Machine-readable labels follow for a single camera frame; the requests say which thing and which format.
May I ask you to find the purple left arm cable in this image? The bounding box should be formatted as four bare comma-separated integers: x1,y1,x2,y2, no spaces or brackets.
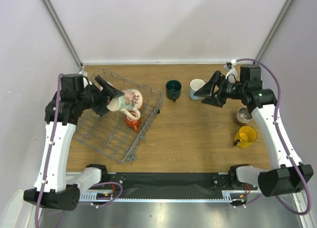
34,73,124,228

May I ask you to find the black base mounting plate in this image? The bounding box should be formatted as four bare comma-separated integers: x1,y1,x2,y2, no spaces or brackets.
108,173,245,200

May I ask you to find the pink faceted mug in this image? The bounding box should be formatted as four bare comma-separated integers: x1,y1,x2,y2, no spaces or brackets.
83,77,103,91

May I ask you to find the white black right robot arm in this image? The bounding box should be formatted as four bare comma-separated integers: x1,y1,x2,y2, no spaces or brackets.
194,64,314,197

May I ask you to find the grey wire dish rack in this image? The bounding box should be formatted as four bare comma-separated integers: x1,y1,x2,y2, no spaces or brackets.
73,69,163,163

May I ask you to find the dark green mug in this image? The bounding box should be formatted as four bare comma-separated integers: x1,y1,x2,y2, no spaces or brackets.
165,80,182,102

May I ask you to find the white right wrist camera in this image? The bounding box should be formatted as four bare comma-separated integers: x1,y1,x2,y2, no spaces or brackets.
224,59,238,83

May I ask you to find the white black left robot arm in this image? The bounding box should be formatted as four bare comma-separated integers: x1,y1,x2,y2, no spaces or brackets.
23,74,123,211

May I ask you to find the yellow enamel mug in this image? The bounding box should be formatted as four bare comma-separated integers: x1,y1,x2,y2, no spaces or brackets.
233,126,258,148

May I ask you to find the light blue mug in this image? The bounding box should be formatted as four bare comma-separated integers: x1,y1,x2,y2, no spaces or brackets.
189,79,205,101

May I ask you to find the red black patterned cup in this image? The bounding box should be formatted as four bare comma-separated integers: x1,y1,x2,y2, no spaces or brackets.
125,111,141,132

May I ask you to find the cream floral tall mug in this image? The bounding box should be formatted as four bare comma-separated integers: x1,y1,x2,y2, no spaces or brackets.
107,89,143,120

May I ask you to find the steel brown tumbler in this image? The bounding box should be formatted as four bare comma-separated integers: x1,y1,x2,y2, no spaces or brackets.
234,107,253,126

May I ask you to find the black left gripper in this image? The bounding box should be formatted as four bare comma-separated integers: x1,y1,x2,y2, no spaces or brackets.
77,76,124,117

